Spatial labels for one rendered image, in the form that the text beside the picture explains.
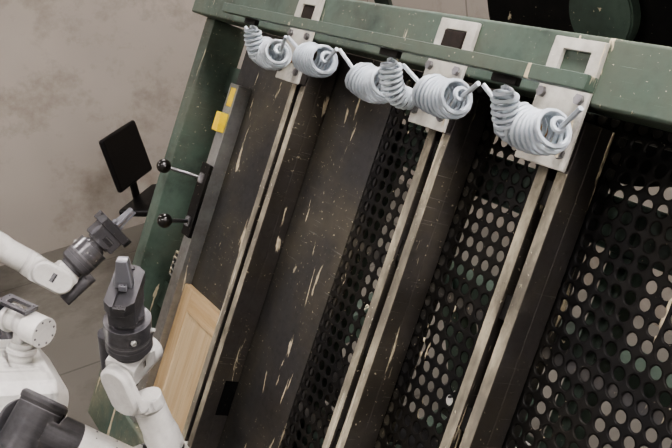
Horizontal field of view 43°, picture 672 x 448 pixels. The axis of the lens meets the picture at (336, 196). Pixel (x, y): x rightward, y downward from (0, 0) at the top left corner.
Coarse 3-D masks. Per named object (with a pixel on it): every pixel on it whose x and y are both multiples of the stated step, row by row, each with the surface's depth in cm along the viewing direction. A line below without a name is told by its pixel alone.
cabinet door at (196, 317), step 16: (192, 288) 227; (192, 304) 224; (208, 304) 217; (176, 320) 229; (192, 320) 223; (208, 320) 215; (176, 336) 227; (192, 336) 221; (208, 336) 214; (176, 352) 226; (192, 352) 219; (160, 368) 231; (176, 368) 225; (192, 368) 218; (160, 384) 229; (176, 384) 223; (192, 384) 216; (176, 400) 221; (176, 416) 219
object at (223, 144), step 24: (240, 96) 223; (240, 120) 225; (216, 144) 226; (216, 168) 225; (216, 192) 227; (192, 240) 227; (192, 264) 229; (168, 288) 232; (168, 312) 229; (168, 336) 231; (144, 384) 232
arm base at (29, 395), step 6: (24, 390) 166; (30, 390) 165; (24, 396) 165; (30, 396) 164; (36, 396) 164; (42, 396) 164; (30, 402) 164; (36, 402) 164; (42, 402) 164; (48, 402) 164; (54, 402) 165; (48, 408) 164; (54, 408) 165; (60, 408) 166; (66, 408) 168; (60, 414) 167
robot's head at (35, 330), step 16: (16, 304) 185; (0, 320) 183; (16, 320) 182; (32, 320) 180; (48, 320) 181; (16, 336) 183; (32, 336) 178; (48, 336) 183; (16, 352) 182; (32, 352) 183
